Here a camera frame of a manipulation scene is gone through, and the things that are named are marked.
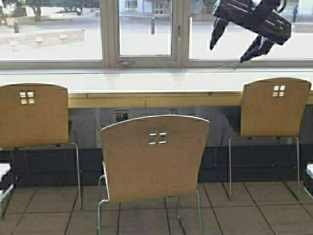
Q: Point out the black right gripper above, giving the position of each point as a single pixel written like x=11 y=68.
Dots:
x=258 y=16

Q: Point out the wooden chair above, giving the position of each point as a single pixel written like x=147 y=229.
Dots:
x=272 y=108
x=151 y=157
x=34 y=115

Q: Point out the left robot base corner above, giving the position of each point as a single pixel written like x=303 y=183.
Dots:
x=6 y=179

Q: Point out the long wooden window counter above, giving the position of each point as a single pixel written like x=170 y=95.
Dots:
x=130 y=88

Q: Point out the white window frame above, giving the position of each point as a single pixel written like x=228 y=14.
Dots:
x=117 y=33

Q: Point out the wall power outlet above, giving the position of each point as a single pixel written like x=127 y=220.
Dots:
x=121 y=115

